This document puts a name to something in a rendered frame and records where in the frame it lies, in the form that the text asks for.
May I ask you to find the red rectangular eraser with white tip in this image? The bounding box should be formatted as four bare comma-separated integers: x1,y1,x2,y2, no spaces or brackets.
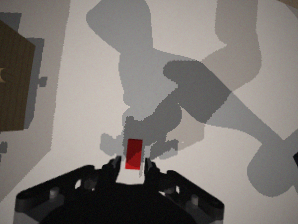
124,139,143,183

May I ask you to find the tan wooden drawer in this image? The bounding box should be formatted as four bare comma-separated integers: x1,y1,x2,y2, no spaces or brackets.
0,20,36,132

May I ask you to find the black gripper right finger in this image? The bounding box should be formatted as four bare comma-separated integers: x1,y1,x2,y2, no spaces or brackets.
139,158,225,224

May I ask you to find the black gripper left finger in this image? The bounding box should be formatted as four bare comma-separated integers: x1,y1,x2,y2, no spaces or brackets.
13,156,122,224

